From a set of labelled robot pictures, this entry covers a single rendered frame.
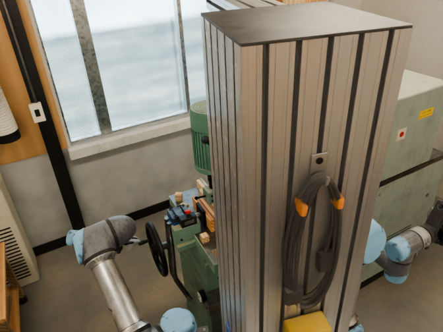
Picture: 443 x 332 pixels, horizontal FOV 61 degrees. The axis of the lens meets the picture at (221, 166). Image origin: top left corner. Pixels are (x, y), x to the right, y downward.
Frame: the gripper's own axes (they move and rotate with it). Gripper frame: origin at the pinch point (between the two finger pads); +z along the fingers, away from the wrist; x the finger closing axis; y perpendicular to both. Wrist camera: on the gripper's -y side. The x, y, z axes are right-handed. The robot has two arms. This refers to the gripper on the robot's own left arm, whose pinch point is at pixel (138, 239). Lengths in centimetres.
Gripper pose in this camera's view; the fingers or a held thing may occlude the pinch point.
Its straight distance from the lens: 204.6
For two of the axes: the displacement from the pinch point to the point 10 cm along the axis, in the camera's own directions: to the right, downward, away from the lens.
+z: 8.0, 1.8, 5.7
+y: -4.0, 8.7, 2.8
